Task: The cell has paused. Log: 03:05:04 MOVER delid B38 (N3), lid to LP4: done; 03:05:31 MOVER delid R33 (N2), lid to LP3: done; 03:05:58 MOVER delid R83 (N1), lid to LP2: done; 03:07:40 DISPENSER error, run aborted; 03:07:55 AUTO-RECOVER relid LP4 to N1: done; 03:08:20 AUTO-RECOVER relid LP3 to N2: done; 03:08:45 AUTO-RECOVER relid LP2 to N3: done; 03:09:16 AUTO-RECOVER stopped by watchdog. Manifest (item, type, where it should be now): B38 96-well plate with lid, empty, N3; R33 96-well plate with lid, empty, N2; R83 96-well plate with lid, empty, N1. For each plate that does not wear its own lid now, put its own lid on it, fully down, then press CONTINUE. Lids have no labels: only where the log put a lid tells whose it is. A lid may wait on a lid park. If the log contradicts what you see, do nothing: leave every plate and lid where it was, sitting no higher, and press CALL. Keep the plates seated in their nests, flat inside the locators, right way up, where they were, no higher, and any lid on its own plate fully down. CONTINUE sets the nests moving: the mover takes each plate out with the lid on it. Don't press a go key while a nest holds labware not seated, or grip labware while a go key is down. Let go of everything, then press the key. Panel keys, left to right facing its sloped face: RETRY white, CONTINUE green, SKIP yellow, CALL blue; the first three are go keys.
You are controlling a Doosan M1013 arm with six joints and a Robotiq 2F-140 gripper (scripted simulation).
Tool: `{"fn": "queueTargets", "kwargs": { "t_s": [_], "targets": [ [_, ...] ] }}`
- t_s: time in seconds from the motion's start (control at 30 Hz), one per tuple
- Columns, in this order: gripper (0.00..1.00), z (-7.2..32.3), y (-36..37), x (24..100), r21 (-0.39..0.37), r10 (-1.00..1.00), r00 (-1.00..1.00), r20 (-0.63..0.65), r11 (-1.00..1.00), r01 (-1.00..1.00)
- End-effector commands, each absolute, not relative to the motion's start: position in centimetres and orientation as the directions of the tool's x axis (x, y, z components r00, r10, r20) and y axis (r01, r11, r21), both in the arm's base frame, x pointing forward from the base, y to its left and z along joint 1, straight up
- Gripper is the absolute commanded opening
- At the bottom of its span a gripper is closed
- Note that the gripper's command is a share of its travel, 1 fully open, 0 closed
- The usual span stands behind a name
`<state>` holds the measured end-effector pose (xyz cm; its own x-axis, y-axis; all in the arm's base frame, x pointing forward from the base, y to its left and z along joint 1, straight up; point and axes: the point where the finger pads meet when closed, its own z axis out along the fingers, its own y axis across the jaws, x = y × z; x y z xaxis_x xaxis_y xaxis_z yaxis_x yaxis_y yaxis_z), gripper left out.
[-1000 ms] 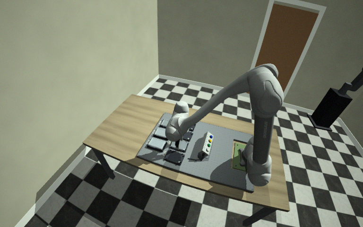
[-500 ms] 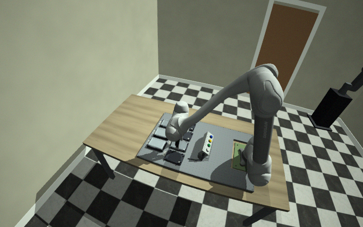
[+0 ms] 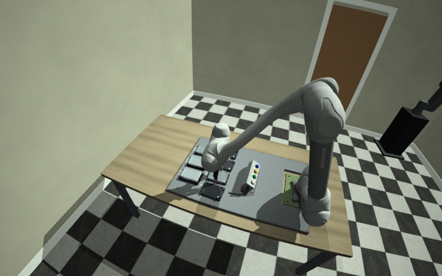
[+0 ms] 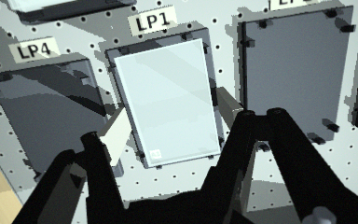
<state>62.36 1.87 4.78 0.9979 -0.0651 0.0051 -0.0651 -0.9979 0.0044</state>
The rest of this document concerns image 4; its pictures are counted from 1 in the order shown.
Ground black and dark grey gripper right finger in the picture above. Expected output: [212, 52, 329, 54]
[181, 87, 358, 224]

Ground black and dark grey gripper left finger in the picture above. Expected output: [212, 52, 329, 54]
[11, 107, 131, 224]

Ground black l-shaped corner locator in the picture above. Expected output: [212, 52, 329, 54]
[16, 0, 137, 25]

